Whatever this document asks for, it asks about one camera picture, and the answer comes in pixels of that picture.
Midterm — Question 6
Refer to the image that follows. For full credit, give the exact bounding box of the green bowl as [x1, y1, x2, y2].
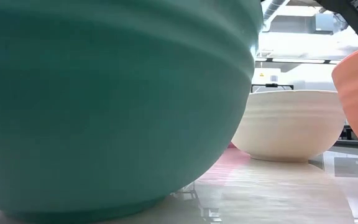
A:
[0, 0, 264, 224]

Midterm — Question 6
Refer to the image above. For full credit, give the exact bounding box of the cream bowl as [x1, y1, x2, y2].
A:
[231, 89, 347, 163]

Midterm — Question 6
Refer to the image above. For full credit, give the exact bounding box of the long ceiling light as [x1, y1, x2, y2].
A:
[255, 57, 341, 65]

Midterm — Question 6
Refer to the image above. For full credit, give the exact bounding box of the black background desk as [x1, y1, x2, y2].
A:
[337, 124, 358, 141]

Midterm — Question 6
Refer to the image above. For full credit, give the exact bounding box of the silver round air duct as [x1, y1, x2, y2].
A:
[261, 0, 288, 22]

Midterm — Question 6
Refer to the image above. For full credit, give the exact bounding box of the grey ventilation duct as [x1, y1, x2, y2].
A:
[268, 14, 335, 35]

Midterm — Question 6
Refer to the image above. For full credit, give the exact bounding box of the black aluminium table frame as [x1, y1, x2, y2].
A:
[334, 139, 358, 149]

